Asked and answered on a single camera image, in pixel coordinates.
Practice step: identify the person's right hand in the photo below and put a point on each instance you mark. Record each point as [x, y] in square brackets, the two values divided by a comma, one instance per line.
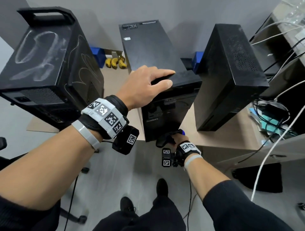
[178, 139]

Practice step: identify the small black box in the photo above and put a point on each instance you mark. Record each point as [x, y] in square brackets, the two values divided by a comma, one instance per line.
[187, 64]

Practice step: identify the person's shoe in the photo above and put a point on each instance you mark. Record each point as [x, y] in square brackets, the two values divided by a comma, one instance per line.
[127, 204]
[162, 186]

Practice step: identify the person's legs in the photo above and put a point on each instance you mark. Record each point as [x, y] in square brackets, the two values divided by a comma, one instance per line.
[155, 216]

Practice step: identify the black office chair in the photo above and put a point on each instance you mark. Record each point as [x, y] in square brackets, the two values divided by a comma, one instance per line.
[69, 215]

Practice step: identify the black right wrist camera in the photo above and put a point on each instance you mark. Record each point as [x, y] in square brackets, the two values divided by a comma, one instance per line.
[166, 158]

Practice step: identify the grey cleaning cloth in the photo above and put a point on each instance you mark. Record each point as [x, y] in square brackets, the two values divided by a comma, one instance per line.
[164, 140]

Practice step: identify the metal chair base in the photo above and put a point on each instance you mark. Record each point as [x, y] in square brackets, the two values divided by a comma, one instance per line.
[301, 205]

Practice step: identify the person's right forearm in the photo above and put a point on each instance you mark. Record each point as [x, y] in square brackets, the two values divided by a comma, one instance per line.
[226, 195]

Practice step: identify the yellow banana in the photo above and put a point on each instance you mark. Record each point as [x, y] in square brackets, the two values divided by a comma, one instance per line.
[114, 63]
[108, 63]
[122, 64]

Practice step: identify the person's right shoe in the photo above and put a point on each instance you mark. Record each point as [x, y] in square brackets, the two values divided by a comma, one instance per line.
[162, 186]

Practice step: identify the person's left forearm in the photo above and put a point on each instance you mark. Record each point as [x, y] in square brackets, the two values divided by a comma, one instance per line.
[45, 169]

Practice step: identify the right wrist marker band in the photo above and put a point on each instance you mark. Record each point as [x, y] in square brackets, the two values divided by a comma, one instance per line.
[188, 148]

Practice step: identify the person's left shoe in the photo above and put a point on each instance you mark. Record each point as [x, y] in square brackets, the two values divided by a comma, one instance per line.
[127, 204]

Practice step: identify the person's left hand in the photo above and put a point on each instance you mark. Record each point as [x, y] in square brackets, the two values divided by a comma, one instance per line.
[140, 88]

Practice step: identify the black Lenovo tower case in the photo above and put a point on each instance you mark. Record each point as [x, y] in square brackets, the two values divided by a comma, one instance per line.
[147, 47]

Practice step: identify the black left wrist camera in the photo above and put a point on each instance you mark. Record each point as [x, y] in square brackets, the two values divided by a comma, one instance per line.
[126, 140]

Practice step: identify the slim black vented computer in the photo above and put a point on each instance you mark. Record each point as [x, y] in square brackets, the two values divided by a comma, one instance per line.
[224, 83]

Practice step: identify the grey metal stand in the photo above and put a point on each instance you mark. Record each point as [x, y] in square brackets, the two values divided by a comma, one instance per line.
[112, 52]

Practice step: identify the blue rectangular box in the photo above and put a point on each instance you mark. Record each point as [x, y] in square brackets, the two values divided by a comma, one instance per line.
[197, 62]

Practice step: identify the black device with blue light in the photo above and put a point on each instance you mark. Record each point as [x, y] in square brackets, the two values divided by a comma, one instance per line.
[43, 66]

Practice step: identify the small blue plastic box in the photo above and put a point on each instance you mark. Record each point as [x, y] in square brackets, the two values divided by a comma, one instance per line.
[98, 57]

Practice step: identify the teal packet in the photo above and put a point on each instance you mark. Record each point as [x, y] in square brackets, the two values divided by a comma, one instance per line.
[271, 126]

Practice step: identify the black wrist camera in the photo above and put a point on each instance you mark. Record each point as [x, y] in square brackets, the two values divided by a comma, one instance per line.
[166, 158]
[126, 140]

